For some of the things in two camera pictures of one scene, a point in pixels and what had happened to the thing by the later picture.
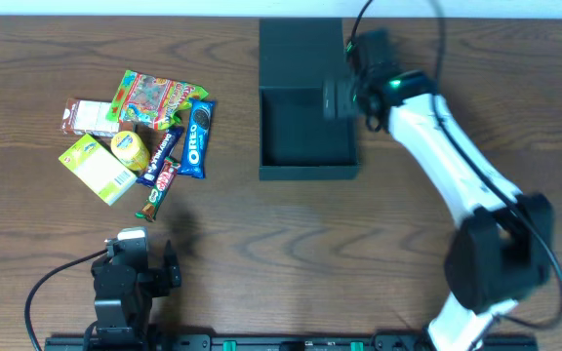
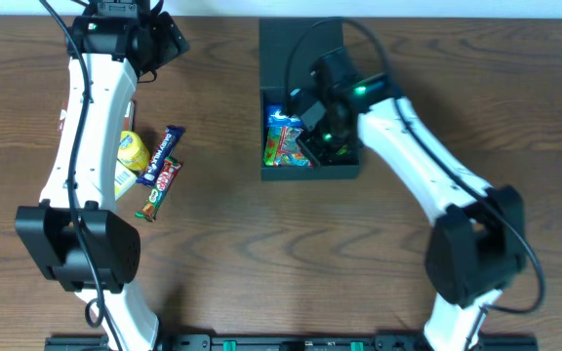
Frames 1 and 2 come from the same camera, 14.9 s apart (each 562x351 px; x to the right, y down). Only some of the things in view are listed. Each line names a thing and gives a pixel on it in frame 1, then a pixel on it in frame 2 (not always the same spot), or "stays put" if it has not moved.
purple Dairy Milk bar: x=163 y=150 stays put
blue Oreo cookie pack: x=197 y=137 to x=276 y=116
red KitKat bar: x=161 y=186 stays put
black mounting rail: x=177 y=342 stays put
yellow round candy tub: x=129 y=148 stays put
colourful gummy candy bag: x=151 y=100 to x=282 y=147
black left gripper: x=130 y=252 to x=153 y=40
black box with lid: x=296 y=142 stays put
